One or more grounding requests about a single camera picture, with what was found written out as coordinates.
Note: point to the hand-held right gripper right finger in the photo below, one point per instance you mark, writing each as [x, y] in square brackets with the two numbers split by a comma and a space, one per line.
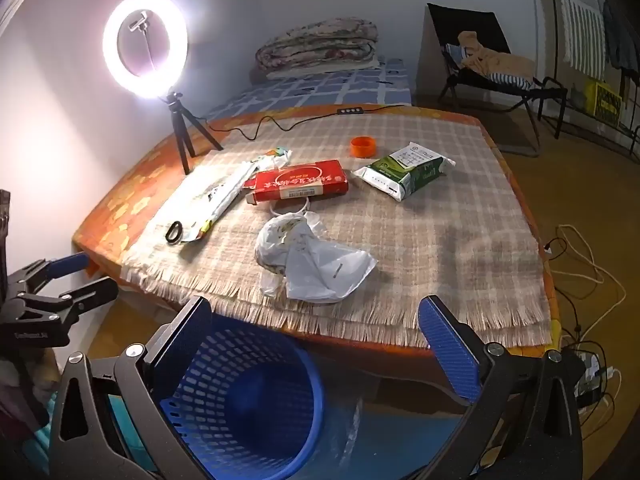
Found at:
[447, 355]

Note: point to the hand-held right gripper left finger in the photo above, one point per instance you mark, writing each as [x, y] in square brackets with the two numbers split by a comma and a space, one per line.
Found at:
[184, 345]

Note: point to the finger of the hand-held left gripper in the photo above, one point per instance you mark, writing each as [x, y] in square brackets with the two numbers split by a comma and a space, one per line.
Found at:
[67, 265]
[85, 292]

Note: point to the blue plastic mesh basket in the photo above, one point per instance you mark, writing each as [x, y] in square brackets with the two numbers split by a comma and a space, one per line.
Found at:
[260, 400]

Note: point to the white plastic bag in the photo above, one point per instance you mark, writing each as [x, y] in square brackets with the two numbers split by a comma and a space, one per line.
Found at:
[305, 255]

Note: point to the long white paper wrapper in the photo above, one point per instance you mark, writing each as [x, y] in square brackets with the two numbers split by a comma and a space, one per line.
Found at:
[220, 195]

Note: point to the green and white tissue pack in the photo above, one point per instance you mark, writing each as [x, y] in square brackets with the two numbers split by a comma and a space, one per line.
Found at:
[405, 172]

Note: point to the orange tape roll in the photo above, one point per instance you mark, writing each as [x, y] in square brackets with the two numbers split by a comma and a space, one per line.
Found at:
[363, 147]

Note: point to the orange patterned table cover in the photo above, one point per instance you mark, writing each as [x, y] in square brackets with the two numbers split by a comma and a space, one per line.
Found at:
[115, 200]

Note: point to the teal floor mat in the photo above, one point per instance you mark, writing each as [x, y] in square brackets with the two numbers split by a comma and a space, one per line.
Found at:
[120, 425]

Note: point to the white power strip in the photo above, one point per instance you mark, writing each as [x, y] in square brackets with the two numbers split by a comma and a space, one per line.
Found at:
[592, 370]

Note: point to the beige checked tablecloth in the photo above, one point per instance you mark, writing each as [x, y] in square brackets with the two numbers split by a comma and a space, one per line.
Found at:
[350, 220]

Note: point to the black tripod legs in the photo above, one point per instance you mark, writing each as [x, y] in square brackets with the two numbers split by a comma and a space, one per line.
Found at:
[186, 127]

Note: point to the red white snack packet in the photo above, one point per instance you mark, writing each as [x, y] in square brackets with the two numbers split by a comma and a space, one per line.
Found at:
[297, 182]

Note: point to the blue checked mattress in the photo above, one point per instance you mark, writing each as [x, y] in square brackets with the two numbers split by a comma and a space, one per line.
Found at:
[320, 87]

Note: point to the black folding chair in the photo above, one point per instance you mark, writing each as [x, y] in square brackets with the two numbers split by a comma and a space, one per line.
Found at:
[480, 65]

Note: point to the tan clothes pile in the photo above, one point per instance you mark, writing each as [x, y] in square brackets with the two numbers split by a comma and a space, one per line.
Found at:
[492, 60]

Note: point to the black metal drying rack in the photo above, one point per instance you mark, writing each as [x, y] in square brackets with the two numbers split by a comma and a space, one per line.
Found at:
[585, 85]

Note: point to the folded floral quilt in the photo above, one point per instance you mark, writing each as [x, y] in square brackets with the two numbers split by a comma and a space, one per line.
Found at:
[317, 45]

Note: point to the white striped towel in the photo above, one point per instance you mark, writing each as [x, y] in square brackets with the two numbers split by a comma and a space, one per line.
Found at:
[580, 25]

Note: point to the dark hanging garment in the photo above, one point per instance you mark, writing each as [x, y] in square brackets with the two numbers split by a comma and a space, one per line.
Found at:
[622, 35]

